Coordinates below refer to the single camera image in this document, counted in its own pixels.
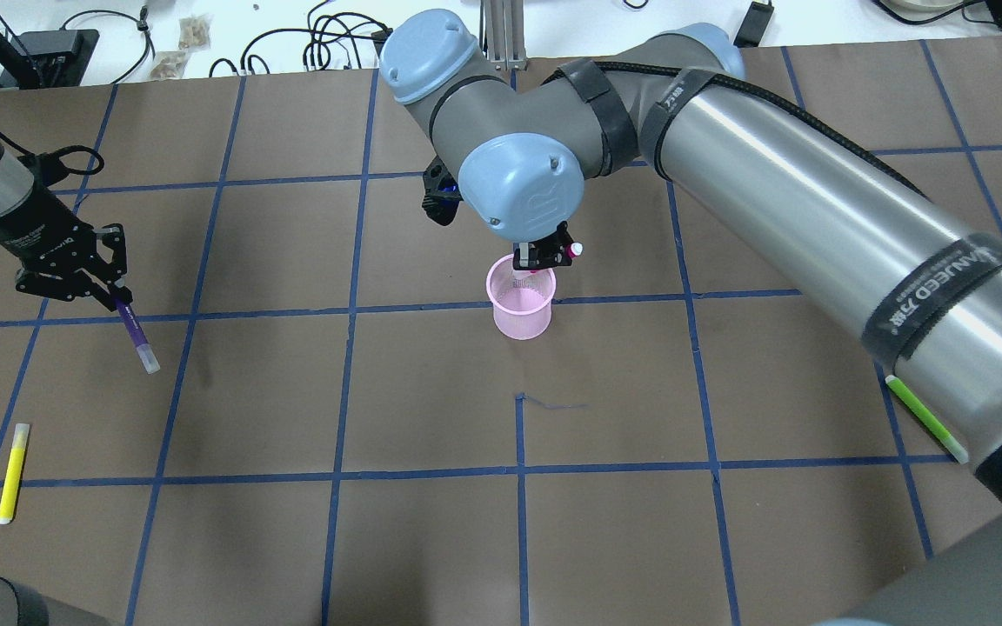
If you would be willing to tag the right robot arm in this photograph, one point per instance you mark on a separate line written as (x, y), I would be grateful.
(920, 289)

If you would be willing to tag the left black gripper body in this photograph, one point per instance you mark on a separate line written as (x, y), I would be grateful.
(25, 223)

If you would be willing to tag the yellow pen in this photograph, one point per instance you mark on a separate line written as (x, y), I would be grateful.
(14, 473)

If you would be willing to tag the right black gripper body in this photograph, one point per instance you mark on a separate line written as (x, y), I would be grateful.
(539, 255)

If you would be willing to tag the purple pen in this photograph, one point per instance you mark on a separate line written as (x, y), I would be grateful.
(142, 346)

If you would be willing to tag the pink mesh cup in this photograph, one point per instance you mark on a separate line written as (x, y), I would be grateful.
(521, 299)

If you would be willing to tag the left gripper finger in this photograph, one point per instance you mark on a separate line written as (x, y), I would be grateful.
(113, 237)
(74, 286)

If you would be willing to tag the green pen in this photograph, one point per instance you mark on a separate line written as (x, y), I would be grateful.
(933, 425)

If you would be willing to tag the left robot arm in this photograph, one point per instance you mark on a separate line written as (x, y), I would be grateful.
(20, 171)

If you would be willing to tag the aluminium frame post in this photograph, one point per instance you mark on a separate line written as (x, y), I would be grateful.
(502, 33)

